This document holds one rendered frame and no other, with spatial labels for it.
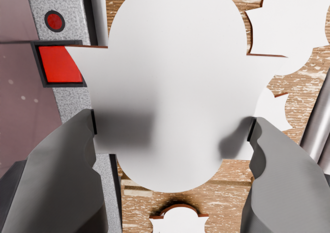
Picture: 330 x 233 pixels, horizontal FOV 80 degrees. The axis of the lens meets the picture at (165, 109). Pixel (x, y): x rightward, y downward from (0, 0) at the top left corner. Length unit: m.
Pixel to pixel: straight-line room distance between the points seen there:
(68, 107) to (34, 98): 1.22
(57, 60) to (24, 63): 1.20
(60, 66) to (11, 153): 1.68
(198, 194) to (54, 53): 0.39
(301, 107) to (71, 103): 0.41
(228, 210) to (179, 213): 0.12
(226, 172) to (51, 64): 0.38
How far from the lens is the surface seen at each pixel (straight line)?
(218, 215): 0.55
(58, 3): 0.38
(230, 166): 0.44
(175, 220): 0.49
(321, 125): 0.49
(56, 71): 0.38
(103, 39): 0.35
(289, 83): 0.39
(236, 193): 0.50
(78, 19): 0.36
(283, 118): 0.40
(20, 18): 1.51
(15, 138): 1.90
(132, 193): 0.44
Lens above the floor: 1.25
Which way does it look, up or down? 65 degrees down
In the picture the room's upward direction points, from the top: 178 degrees counter-clockwise
